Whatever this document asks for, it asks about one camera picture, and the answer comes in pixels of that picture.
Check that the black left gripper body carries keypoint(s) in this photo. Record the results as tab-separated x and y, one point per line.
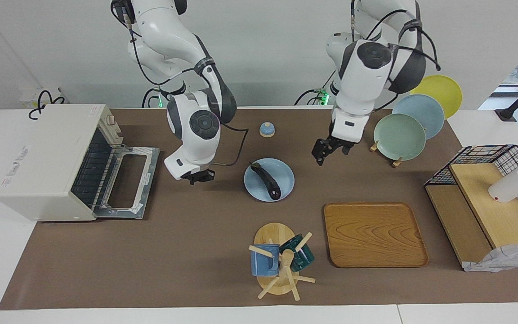
331	145

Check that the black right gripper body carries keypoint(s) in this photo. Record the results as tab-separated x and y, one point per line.
198	174

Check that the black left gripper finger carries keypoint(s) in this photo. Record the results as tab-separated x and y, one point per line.
346	150
320	159

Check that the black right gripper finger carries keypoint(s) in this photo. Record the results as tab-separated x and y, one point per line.
208	178
192	181

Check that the light blue ringed plate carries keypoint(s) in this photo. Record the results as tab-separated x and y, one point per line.
281	177

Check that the glass oven door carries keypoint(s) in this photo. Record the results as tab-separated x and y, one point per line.
146	180

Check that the dark purple eggplant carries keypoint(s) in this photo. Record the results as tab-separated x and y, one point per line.
268	182

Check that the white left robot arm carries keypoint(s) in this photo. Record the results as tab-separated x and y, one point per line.
367	76

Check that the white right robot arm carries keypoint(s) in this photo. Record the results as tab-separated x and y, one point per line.
196	130

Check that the silver oven knob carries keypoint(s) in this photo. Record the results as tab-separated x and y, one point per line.
118	132
110	119

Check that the cream toaster oven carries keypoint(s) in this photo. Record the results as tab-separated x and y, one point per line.
43	166

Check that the wooden plate rack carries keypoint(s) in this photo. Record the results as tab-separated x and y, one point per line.
396	163

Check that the pale green plate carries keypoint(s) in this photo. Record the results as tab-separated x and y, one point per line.
398	137

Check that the blue lid with wooden knob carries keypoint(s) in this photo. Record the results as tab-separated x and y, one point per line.
267	130

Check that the brown table mat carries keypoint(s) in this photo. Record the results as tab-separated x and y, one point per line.
196	252

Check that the wooden mug tree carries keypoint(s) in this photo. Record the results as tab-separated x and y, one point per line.
274	234

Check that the wooden serving tray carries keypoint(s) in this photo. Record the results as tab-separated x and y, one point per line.
373	234

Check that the pale blue smooth plate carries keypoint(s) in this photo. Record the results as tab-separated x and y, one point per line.
425	110

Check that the blue mug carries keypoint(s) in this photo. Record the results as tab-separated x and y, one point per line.
261	263

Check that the dark green mug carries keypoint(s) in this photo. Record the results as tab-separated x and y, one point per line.
304	258

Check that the yellow plate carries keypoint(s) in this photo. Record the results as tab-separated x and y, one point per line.
443	90

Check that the white cup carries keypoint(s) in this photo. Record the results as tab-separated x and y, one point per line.
508	186

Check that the white power strip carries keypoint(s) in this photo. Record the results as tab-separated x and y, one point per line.
32	98

